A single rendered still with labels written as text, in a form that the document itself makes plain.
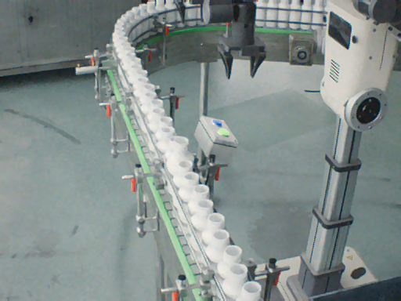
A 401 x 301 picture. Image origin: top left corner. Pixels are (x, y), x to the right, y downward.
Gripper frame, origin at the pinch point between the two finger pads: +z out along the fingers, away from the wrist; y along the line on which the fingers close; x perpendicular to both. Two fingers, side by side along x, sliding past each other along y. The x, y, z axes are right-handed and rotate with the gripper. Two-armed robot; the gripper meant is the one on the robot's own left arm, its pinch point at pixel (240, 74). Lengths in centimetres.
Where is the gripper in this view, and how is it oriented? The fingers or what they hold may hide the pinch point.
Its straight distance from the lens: 149.1
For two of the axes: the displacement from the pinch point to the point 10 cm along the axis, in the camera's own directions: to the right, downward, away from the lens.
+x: -2.6, -5.1, 8.2
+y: 9.7, -1.0, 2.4
